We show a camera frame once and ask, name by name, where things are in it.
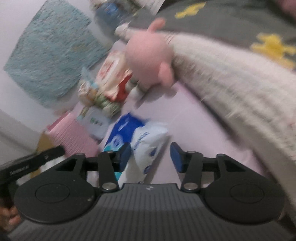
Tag white yogurt cup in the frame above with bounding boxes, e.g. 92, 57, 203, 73
77, 106, 111, 141

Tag blue white tissue pack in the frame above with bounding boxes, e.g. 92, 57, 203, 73
103, 113, 169, 187

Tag clear snack bag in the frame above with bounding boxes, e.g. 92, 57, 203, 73
78, 67, 122, 118

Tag red wet wipes pack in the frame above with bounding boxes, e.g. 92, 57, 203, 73
95, 51, 132, 102

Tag pink plush pig toy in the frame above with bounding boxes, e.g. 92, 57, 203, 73
125, 18, 174, 90

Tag person's left hand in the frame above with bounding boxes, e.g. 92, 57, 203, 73
0, 206, 22, 232

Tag pink play mat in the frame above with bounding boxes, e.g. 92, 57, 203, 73
46, 39, 266, 185

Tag brown cardboard box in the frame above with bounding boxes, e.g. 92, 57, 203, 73
30, 131, 57, 178

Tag pink foam pad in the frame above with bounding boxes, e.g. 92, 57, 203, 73
45, 113, 99, 157

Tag white knitted blanket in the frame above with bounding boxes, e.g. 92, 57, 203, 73
114, 22, 296, 223

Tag blue water jug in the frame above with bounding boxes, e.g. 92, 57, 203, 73
95, 1, 139, 24

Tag grey bedsheet yellow flowers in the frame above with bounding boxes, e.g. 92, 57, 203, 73
128, 1, 295, 70

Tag teal patterned wall cloth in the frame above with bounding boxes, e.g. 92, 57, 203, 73
4, 1, 107, 107

